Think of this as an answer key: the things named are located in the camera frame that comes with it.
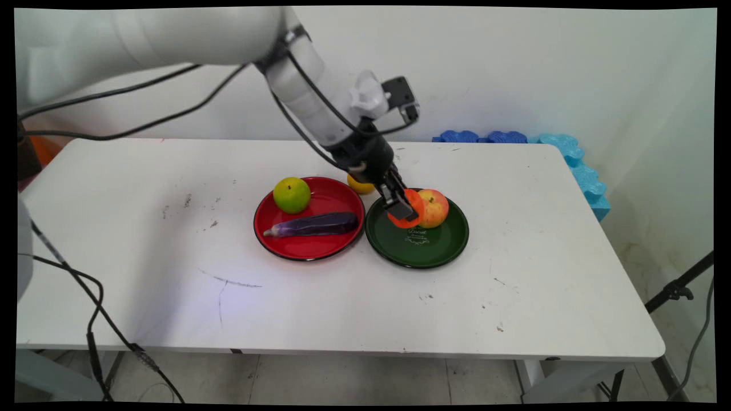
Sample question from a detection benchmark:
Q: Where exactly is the yellow pear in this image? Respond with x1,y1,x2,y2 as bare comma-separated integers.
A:
347,173,377,195

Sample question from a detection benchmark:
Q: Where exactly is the black tripod stand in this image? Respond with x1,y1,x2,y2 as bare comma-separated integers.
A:
597,251,715,403

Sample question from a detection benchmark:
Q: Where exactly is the white table leg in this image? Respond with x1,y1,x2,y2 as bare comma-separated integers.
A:
513,358,626,404

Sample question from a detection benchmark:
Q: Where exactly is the grey hanging cable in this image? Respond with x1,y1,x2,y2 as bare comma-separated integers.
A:
667,277,715,401

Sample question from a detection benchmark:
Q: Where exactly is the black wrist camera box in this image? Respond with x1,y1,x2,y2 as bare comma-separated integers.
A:
380,76,421,125

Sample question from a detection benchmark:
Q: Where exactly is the orange object behind table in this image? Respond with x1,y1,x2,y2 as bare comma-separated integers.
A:
26,135,62,167

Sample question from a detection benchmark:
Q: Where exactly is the black floor cable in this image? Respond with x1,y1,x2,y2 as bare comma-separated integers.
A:
29,220,186,404

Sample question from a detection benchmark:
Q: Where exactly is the light blue foam mat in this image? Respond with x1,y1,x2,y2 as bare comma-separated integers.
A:
528,133,612,223

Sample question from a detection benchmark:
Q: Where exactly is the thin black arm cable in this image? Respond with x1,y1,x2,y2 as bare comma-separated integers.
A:
17,62,252,142

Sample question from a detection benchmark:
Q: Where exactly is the green apple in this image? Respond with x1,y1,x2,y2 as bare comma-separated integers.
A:
273,176,312,214

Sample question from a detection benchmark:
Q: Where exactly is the dark brown object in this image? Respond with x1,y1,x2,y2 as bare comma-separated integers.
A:
16,120,43,182

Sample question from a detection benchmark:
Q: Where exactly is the dark green round plate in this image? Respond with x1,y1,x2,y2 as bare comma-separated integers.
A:
364,188,469,269

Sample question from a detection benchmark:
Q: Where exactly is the orange tangerine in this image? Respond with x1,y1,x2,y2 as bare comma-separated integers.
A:
387,188,427,229

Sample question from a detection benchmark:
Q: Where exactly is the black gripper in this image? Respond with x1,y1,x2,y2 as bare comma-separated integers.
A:
328,132,421,223

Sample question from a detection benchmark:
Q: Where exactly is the red yellow apple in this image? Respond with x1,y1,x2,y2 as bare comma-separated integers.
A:
417,189,449,229

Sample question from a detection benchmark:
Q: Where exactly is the purple eggplant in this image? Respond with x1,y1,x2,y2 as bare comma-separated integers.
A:
263,212,360,238

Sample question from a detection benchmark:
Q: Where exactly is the red round plate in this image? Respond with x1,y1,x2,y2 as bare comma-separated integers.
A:
254,176,367,262

